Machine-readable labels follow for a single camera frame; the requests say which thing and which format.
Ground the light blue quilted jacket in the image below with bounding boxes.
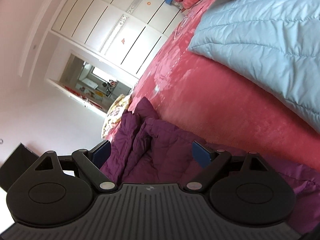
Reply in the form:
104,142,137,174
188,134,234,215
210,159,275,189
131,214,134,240
187,0,320,133

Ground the pink heart printed blanket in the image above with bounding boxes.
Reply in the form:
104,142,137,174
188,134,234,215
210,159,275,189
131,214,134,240
105,0,320,171

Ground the white sliding wardrobe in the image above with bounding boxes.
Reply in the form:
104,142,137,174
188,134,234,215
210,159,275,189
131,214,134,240
51,0,186,81

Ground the white room door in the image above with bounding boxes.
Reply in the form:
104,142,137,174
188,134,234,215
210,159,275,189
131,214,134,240
46,77,109,117

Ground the floral pillow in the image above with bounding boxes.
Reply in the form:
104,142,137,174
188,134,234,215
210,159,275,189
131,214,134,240
101,94,133,139

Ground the purple down jacket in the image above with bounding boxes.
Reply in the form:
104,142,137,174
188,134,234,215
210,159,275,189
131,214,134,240
100,96,320,236

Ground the black wall television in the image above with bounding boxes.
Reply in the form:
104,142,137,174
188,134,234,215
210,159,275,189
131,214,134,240
0,142,75,193

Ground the kitchen window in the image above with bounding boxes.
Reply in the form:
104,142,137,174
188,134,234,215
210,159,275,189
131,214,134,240
92,66,118,81

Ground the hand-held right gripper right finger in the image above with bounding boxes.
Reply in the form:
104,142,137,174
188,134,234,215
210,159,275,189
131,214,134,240
185,141,286,193

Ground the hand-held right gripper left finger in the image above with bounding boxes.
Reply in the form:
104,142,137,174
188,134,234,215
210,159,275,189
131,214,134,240
15,140,117,194

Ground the white kitchen cabinet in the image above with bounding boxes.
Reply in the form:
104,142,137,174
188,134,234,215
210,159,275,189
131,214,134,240
75,76,100,90

